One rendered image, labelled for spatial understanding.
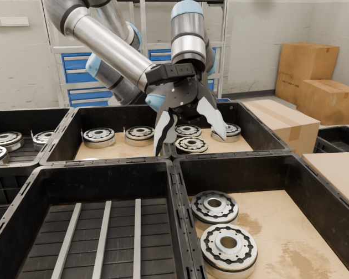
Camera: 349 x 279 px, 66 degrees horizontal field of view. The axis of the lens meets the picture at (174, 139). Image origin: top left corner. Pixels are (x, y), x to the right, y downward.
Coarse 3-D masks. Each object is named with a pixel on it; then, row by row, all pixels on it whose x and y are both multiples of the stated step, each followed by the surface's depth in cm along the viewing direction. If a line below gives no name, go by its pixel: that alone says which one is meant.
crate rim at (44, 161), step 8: (72, 112) 90; (72, 120) 84; (64, 128) 78; (56, 144) 69; (168, 144) 69; (48, 152) 65; (168, 152) 65; (40, 160) 61; (48, 160) 63; (80, 160) 61; (88, 160) 61; (96, 160) 61; (104, 160) 61; (112, 160) 61; (120, 160) 61; (128, 160) 61; (136, 160) 62
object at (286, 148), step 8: (224, 104) 99; (240, 104) 97; (248, 112) 90; (256, 120) 84; (264, 128) 78; (272, 136) 74; (280, 144) 69; (176, 152) 65; (224, 152) 65; (232, 152) 65; (240, 152) 65; (248, 152) 65; (256, 152) 65; (264, 152) 65; (272, 152) 65
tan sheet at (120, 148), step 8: (120, 136) 96; (112, 144) 91; (120, 144) 91; (128, 144) 91; (152, 144) 91; (80, 152) 86; (88, 152) 86; (96, 152) 86; (104, 152) 86; (112, 152) 86; (120, 152) 86; (128, 152) 86; (136, 152) 86; (144, 152) 86; (152, 152) 86
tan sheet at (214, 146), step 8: (208, 128) 103; (208, 136) 96; (240, 136) 96; (208, 144) 91; (216, 144) 91; (224, 144) 91; (232, 144) 91; (240, 144) 91; (248, 144) 91; (208, 152) 86; (216, 152) 86
